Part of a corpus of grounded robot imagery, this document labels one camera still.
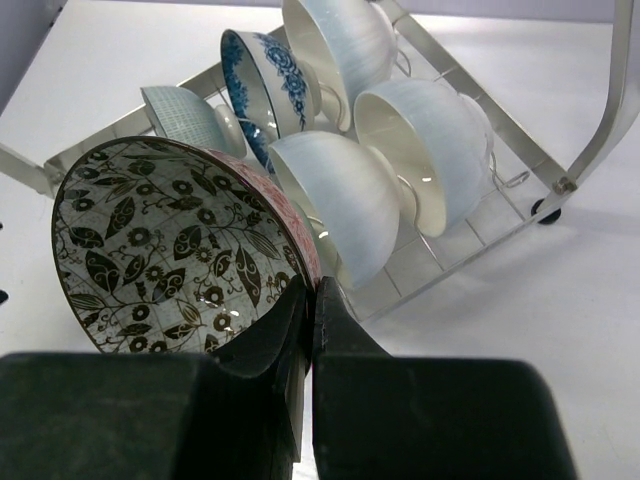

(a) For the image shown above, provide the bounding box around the white bowl orange stack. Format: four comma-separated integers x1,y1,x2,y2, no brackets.
268,131,403,289

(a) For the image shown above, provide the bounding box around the pale green bowl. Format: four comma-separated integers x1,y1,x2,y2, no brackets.
140,86,247,158

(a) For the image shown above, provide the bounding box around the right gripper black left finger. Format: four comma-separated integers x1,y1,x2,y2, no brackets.
1,277,306,479

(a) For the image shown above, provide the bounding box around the white bowl front stack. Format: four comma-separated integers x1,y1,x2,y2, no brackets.
353,78,495,238

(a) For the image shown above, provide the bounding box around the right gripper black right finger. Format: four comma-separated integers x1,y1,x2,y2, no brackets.
312,277,578,479

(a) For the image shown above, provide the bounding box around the mint bowl gold rim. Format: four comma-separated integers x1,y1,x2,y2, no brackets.
292,201,342,277

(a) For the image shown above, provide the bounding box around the stainless steel dish rack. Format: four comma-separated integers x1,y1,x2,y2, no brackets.
0,0,640,321

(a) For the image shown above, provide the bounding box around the white bowl dark band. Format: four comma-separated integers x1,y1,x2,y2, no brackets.
281,0,398,132

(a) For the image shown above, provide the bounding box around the blue floral bowl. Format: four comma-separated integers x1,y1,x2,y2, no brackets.
220,29,321,174

